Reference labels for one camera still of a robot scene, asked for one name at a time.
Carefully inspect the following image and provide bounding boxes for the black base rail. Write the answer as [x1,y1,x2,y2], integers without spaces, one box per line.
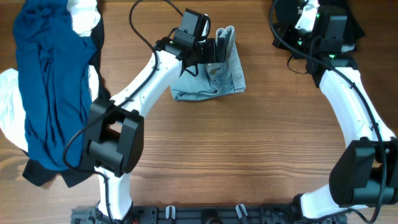
[70,203,348,224]

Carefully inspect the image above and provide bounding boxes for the folded dark green garment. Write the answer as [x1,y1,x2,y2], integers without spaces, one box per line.
[270,0,365,59]

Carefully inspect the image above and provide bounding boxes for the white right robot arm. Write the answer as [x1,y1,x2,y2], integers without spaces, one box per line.
[270,22,397,223]

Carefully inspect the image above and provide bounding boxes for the white garment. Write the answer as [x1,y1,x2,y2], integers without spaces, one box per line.
[1,0,108,153]

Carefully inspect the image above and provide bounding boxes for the black garment under pile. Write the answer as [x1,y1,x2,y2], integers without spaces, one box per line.
[22,18,111,188]

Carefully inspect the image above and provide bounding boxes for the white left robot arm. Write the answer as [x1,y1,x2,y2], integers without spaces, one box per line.
[83,37,233,223]

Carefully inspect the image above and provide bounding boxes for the blue shirt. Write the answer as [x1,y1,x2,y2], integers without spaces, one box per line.
[13,0,96,171]

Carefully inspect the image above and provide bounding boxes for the light blue denim shorts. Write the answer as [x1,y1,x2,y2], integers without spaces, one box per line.
[170,26,246,101]

